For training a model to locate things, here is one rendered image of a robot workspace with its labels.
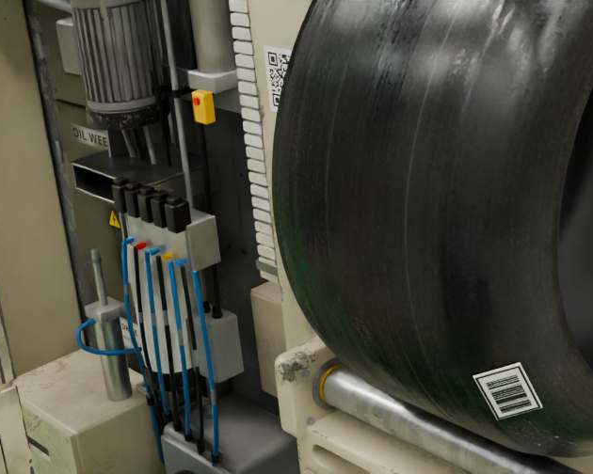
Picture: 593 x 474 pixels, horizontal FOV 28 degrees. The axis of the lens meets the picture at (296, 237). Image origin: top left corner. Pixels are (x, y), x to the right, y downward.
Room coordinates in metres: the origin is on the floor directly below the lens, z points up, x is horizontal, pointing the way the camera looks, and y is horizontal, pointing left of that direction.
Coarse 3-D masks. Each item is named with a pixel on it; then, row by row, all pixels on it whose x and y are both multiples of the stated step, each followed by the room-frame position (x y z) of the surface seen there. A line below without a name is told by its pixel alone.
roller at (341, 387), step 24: (336, 384) 1.12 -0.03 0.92; (360, 384) 1.11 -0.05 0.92; (360, 408) 1.09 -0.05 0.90; (384, 408) 1.07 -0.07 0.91; (408, 408) 1.05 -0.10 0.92; (408, 432) 1.03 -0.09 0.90; (432, 432) 1.01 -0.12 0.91; (456, 432) 1.00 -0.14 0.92; (456, 456) 0.98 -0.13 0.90; (480, 456) 0.96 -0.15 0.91; (504, 456) 0.95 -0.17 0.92; (528, 456) 0.94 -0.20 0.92
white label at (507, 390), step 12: (492, 372) 0.84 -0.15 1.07; (504, 372) 0.84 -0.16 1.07; (516, 372) 0.84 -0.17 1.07; (480, 384) 0.84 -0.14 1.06; (492, 384) 0.84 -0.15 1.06; (504, 384) 0.84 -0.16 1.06; (516, 384) 0.84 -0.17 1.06; (528, 384) 0.84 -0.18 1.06; (492, 396) 0.85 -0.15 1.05; (504, 396) 0.85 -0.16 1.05; (516, 396) 0.85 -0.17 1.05; (528, 396) 0.84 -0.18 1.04; (492, 408) 0.85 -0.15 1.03; (504, 408) 0.85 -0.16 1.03; (516, 408) 0.85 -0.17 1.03; (528, 408) 0.85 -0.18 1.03
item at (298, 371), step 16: (288, 352) 1.15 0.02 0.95; (304, 352) 1.14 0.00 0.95; (320, 352) 1.15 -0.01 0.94; (288, 368) 1.12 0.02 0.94; (304, 368) 1.13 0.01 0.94; (320, 368) 1.14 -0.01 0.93; (288, 384) 1.12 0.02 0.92; (304, 384) 1.13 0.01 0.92; (288, 400) 1.12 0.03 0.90; (304, 400) 1.13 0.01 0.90; (320, 400) 1.14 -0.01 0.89; (288, 416) 1.13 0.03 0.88; (304, 416) 1.13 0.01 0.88; (320, 416) 1.14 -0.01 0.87; (288, 432) 1.13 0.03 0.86; (304, 432) 1.13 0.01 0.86
